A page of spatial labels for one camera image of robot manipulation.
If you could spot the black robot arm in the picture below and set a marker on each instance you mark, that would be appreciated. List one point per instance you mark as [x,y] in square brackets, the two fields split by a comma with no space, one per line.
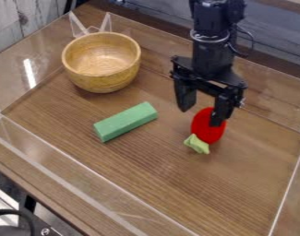
[215,16]

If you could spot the wooden bowl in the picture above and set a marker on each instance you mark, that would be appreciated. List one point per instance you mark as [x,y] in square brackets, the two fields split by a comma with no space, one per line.
[102,61]

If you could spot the black metal table frame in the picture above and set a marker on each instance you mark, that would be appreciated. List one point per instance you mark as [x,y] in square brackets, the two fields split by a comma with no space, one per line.
[27,205]

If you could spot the green rectangular block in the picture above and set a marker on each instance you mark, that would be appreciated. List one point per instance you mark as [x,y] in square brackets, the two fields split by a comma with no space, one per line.
[124,121]

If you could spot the clear acrylic tray enclosure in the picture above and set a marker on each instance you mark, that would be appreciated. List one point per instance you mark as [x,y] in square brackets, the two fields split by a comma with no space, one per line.
[142,185]

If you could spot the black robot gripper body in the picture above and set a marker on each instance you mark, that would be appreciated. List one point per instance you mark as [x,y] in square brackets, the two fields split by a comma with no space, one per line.
[207,68]

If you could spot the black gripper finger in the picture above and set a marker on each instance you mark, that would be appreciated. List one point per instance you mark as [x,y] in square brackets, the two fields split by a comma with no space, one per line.
[185,94]
[222,109]

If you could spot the red plush radish toy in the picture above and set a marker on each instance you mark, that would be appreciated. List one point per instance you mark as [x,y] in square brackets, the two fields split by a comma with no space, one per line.
[203,134]

